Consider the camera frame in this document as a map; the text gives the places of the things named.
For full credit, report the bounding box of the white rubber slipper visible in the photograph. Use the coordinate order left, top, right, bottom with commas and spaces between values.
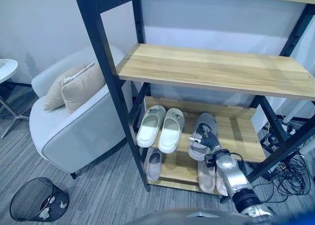
136, 105, 167, 148
157, 108, 186, 154

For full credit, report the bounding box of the beige pillow with white trim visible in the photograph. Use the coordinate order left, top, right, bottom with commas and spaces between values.
43, 61, 96, 112

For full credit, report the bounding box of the black metal rack frame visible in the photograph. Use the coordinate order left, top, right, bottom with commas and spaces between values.
72, 0, 315, 204

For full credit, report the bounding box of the light grey armchair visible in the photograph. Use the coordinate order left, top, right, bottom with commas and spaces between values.
29, 44, 134, 181

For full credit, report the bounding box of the round white side table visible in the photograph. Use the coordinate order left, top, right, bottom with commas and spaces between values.
0, 58, 31, 140

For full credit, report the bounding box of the white desk leg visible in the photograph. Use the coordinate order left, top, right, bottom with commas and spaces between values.
286, 101, 306, 120
298, 132, 315, 157

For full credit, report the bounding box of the grey fuzzy slipper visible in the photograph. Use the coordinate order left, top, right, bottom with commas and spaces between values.
145, 147, 164, 182
187, 112, 219, 161

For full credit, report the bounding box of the black mesh wastebasket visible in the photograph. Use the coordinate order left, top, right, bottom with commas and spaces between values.
9, 177, 70, 223

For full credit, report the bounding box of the small low wooden shelf board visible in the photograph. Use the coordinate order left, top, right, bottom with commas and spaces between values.
147, 151, 222, 195

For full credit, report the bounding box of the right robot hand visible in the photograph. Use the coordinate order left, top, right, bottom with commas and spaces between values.
189, 127, 222, 154

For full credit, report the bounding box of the plain beige pillow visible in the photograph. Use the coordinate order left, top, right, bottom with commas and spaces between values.
61, 64, 107, 115

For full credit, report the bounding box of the wide wooden shelf board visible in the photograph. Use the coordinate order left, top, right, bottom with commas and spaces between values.
117, 43, 315, 102

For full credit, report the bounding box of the wooden shelf with back lip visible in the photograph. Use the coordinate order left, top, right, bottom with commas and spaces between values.
143, 95, 268, 164

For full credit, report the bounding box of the white power strip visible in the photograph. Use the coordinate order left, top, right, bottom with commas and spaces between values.
280, 123, 296, 135

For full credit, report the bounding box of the tangle of black cables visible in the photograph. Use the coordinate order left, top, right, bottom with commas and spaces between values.
252, 126, 315, 202

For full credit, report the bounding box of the beige slipper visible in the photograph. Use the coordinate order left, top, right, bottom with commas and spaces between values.
216, 167, 232, 196
197, 160, 218, 193

